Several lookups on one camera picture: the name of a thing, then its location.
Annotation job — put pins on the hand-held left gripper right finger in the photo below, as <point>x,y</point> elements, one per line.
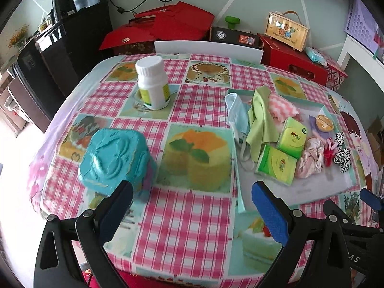
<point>273,216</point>

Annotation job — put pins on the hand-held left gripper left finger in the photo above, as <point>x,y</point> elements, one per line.
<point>115,213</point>

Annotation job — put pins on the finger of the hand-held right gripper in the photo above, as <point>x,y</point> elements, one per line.
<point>372,199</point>
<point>342,213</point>

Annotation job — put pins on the shallow teal cardboard tray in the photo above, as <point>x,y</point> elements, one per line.
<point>318,183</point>

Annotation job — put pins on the black white spotted scrunchie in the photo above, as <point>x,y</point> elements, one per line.
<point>342,159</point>

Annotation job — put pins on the green tissue pack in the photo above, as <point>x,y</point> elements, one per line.
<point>292,138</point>
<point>276,163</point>

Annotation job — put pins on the pink scrunchie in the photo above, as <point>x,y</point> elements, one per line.
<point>310,156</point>

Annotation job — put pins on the gold round packet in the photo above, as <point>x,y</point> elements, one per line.
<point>324,123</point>

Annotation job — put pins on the purple packet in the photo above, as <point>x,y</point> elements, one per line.
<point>312,124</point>

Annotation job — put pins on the light green cloth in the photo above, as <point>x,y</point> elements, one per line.
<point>261,123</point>

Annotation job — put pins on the blue face mask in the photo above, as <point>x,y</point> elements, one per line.
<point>238,117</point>

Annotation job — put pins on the pink white knit cloth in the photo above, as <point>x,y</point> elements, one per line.
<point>282,108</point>

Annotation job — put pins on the cardboard boxes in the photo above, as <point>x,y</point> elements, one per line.
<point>375,144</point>

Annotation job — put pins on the teal plastic container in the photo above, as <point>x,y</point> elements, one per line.
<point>114,156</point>

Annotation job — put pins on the checked printed tablecloth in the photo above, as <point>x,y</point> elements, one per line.
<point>195,216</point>

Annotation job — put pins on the red patterned box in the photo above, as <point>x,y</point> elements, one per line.
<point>337,75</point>

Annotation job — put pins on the white plastic bottle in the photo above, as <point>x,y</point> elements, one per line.
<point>151,84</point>

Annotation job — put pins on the white desk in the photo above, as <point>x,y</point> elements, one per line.
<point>354,51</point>

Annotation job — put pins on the blue wet wipes pack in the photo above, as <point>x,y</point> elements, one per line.
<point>316,56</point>

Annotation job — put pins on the black cabinet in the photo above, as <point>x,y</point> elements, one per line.
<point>78,54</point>

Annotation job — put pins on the red gift box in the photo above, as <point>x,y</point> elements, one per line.
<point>180,21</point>
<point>126,37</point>

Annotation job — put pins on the purple file basket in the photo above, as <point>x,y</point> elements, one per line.
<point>360,24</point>

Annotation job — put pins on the white chair back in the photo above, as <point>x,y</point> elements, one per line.
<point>207,51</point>

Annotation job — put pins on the black cardboard box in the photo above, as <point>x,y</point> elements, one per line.
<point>234,37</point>

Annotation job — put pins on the green dumbbell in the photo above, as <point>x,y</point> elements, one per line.
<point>232,22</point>

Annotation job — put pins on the yellow flowers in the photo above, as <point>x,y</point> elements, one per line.
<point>18,37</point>

